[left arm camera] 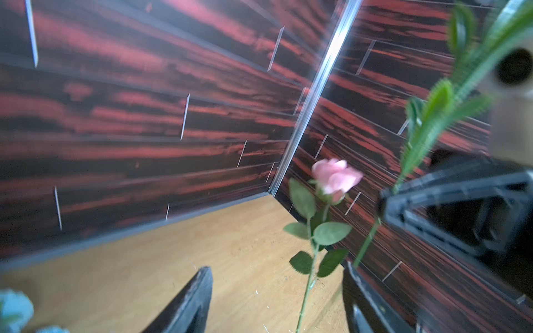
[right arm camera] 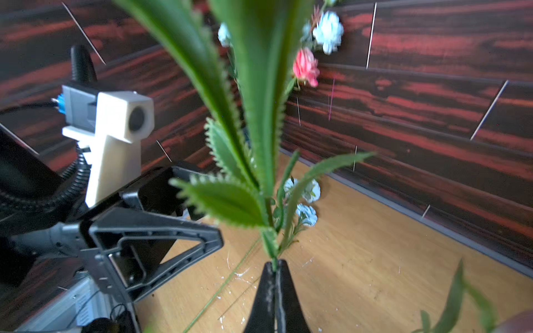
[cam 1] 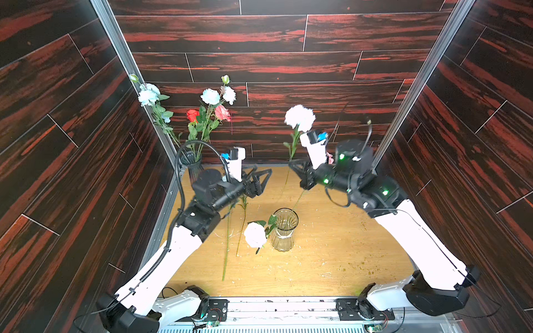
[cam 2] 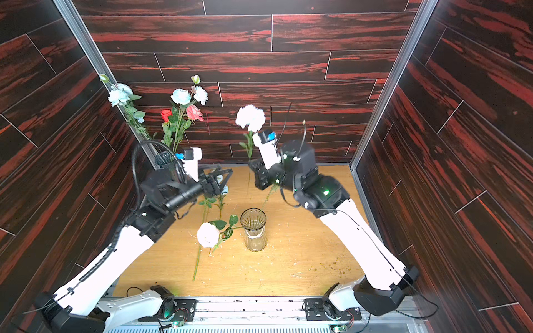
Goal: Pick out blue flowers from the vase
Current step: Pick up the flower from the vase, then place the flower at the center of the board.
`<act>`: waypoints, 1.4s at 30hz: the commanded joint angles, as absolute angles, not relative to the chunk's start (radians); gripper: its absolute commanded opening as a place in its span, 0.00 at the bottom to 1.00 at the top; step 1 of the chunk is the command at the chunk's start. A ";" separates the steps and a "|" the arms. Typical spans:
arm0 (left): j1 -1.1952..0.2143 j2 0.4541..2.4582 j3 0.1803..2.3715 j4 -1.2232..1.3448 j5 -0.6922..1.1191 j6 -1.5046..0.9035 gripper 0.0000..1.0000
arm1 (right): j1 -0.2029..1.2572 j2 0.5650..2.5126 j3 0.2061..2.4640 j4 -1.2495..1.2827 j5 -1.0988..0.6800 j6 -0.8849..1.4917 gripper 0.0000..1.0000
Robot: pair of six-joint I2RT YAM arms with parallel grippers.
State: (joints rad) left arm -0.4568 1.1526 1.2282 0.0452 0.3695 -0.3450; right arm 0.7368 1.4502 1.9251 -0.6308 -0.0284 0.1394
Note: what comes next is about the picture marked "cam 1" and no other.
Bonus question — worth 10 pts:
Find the clear glass vase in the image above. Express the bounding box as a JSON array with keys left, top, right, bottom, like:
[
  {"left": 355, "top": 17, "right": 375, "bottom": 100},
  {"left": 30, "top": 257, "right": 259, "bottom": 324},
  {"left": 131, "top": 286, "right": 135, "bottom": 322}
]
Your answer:
[{"left": 271, "top": 208, "right": 299, "bottom": 252}]

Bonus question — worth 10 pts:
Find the purple glass vase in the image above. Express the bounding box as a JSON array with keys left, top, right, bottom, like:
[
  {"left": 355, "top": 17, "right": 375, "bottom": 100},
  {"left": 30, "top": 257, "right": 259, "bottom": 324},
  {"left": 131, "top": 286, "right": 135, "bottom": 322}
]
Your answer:
[{"left": 179, "top": 150, "right": 203, "bottom": 185}]

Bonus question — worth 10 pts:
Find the blue white flower spray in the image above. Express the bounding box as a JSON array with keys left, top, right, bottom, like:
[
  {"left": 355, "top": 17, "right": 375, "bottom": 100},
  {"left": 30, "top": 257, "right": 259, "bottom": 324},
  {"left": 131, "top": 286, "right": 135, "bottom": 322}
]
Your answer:
[{"left": 222, "top": 204, "right": 235, "bottom": 282}]

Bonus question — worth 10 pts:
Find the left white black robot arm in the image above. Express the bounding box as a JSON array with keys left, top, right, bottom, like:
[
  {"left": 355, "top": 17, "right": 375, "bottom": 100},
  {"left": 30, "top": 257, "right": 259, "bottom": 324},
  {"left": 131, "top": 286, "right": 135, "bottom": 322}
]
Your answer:
[{"left": 97, "top": 168, "right": 272, "bottom": 332}]

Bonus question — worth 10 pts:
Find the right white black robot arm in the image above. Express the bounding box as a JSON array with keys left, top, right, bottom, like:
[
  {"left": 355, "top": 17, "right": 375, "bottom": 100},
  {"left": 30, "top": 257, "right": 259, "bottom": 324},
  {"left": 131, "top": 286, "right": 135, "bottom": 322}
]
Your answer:
[{"left": 289, "top": 135, "right": 480, "bottom": 320}]

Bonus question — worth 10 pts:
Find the pink rose stem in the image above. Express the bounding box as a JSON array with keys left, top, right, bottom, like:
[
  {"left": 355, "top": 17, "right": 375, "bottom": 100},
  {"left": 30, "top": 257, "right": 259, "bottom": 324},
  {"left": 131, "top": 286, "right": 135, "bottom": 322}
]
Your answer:
[{"left": 292, "top": 157, "right": 313, "bottom": 211}]

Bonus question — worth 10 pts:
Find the pale pink carnation drooping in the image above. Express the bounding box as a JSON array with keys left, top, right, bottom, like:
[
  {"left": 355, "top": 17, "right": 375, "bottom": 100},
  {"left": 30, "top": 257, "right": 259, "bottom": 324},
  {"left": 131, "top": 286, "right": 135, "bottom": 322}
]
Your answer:
[{"left": 244, "top": 215, "right": 278, "bottom": 254}]

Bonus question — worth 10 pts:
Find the red pink white rose bouquet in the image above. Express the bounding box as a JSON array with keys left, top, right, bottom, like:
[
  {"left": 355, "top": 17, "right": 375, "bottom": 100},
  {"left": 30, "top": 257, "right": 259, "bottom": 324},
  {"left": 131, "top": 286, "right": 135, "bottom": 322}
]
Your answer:
[{"left": 187, "top": 75, "right": 237, "bottom": 142}]

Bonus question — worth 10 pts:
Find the white flower spray far left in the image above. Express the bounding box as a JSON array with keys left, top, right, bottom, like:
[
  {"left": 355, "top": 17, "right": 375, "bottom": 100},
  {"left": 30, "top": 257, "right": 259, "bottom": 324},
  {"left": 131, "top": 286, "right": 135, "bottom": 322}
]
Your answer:
[{"left": 129, "top": 74, "right": 182, "bottom": 150}]

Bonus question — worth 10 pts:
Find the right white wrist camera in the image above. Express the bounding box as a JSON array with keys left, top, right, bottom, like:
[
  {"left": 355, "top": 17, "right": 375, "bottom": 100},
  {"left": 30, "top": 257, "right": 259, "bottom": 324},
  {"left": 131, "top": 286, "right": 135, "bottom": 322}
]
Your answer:
[{"left": 300, "top": 130, "right": 328, "bottom": 169}]

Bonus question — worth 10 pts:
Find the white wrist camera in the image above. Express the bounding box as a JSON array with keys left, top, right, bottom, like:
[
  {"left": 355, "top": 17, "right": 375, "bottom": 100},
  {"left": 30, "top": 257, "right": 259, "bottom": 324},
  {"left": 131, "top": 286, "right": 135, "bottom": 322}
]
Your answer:
[
  {"left": 300, "top": 130, "right": 328, "bottom": 169},
  {"left": 221, "top": 147, "right": 246, "bottom": 182}
]

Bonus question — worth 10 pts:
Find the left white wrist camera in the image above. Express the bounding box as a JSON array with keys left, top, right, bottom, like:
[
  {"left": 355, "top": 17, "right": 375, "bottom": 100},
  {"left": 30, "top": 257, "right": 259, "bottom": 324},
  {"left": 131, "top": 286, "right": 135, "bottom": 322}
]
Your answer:
[{"left": 221, "top": 147, "right": 246, "bottom": 182}]

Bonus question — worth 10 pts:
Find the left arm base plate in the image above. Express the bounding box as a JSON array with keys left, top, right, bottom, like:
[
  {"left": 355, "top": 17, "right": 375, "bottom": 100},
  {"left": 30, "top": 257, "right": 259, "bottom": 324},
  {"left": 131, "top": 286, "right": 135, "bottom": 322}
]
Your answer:
[{"left": 200, "top": 298, "right": 229, "bottom": 322}]

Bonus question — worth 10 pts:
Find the aluminium front rail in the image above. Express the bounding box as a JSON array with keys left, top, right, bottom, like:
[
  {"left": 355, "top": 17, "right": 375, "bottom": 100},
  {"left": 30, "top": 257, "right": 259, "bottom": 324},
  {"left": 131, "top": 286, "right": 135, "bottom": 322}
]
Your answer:
[{"left": 162, "top": 296, "right": 462, "bottom": 332}]

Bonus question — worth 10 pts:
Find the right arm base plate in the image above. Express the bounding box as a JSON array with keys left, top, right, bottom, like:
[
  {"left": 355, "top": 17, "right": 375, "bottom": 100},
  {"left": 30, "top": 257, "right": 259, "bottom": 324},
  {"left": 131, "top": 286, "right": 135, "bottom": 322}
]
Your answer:
[{"left": 335, "top": 298, "right": 395, "bottom": 321}]

